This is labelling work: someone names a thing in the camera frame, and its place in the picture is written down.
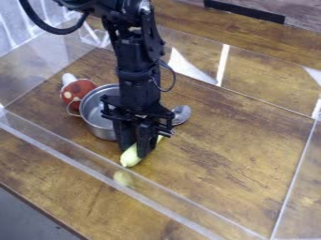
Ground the black bar on table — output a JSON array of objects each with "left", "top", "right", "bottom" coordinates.
[{"left": 204, "top": 0, "right": 287, "bottom": 24}]

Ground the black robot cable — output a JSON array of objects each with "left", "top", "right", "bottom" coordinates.
[{"left": 18, "top": 0, "right": 91, "bottom": 36}]

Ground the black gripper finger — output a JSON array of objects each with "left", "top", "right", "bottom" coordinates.
[
  {"left": 137, "top": 121, "right": 158, "bottom": 158},
  {"left": 113, "top": 120, "right": 135, "bottom": 151}
]

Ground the red toy mushroom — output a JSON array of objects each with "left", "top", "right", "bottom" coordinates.
[{"left": 61, "top": 73, "right": 98, "bottom": 111}]

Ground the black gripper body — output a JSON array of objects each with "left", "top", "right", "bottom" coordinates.
[{"left": 101, "top": 95, "right": 174, "bottom": 137}]

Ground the green handled metal spoon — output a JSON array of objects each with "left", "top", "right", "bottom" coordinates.
[{"left": 121, "top": 105, "right": 192, "bottom": 168}]

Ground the clear acrylic enclosure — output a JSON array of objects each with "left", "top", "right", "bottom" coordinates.
[{"left": 0, "top": 0, "right": 321, "bottom": 240}]

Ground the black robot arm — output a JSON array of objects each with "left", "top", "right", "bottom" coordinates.
[{"left": 54, "top": 0, "right": 174, "bottom": 158}]

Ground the small steel pot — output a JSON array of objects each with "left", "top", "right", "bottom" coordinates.
[{"left": 67, "top": 83, "right": 119, "bottom": 141}]

